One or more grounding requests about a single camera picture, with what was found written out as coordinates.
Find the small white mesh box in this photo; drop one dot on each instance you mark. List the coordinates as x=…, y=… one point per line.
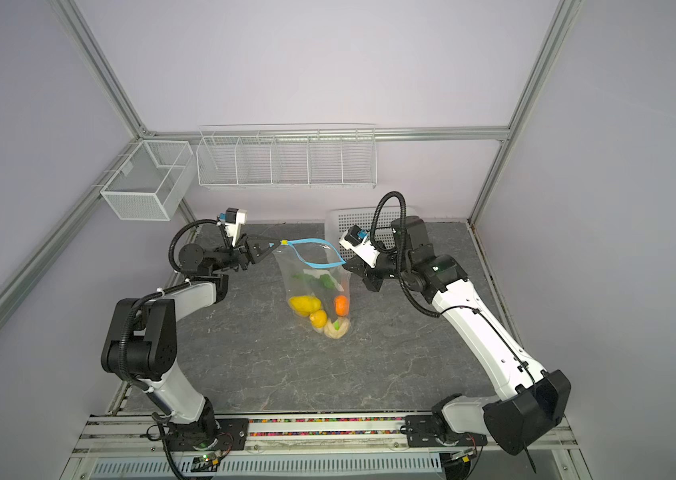
x=152, y=181

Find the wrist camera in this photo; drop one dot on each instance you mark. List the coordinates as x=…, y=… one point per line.
x=231, y=223
x=358, y=241

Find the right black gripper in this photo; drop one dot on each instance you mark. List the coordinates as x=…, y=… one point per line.
x=367, y=272

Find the clear zip top bag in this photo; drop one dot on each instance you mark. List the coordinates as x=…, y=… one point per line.
x=313, y=256

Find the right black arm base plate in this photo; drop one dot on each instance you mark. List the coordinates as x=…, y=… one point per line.
x=430, y=430

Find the long white wire shelf basket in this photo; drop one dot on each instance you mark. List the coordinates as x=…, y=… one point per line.
x=287, y=155

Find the yellow toy banana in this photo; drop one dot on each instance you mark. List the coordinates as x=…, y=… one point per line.
x=305, y=305

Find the yellow toy lemon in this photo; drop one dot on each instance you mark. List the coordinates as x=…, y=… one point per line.
x=319, y=319

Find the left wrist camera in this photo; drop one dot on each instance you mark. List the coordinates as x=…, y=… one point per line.
x=231, y=223

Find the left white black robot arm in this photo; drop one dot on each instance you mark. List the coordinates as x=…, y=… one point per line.
x=141, y=345

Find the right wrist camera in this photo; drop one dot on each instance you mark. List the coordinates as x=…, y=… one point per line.
x=358, y=241

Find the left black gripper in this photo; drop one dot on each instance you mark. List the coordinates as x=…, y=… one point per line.
x=248, y=252

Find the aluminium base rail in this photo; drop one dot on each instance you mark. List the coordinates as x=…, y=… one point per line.
x=267, y=436

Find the white plastic perforated basket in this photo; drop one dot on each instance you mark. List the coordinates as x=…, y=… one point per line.
x=339, y=221

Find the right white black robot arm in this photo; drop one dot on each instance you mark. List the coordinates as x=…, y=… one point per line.
x=529, y=399

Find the orange toy carrot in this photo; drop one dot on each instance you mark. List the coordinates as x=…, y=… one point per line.
x=342, y=305

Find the beige round toy bun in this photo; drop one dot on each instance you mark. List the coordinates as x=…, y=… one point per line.
x=337, y=329

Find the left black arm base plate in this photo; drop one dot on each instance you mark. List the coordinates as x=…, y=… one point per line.
x=229, y=434

